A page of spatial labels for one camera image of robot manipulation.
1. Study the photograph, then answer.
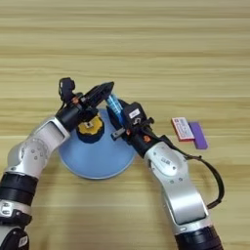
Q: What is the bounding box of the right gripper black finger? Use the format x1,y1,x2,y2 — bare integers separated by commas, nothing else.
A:
106,107,126,132

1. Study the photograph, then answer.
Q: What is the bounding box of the purple flat rectangular block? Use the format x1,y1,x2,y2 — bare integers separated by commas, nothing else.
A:
187,121,209,150

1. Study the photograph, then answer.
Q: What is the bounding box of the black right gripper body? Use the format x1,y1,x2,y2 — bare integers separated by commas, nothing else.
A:
109,116,165,158

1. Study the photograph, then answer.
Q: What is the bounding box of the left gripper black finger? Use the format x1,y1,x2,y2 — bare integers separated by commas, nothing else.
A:
83,80,116,100
87,91,113,109

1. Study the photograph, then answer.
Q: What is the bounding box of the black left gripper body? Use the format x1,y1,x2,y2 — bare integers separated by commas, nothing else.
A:
55,93,100,133

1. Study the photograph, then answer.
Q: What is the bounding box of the yellow black tape measure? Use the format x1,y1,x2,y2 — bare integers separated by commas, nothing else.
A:
75,112,106,145

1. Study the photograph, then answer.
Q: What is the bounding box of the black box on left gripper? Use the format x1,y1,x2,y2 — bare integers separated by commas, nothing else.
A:
58,76,76,103

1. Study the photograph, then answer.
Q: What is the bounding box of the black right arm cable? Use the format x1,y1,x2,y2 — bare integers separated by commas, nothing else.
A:
158,134,226,210

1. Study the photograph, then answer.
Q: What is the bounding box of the light blue round plate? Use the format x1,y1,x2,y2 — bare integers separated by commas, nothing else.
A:
57,107,139,181

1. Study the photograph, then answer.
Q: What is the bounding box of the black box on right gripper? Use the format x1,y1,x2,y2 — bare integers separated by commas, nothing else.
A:
122,101,146,129

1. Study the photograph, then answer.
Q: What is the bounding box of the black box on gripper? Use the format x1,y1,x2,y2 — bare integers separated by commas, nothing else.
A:
58,76,76,103
122,101,146,129

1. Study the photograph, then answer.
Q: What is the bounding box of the red white card box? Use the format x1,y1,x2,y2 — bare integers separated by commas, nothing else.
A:
171,116,196,143

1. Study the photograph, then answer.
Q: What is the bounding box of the blue glue stick tube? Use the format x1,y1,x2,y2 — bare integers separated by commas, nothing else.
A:
105,93,127,127

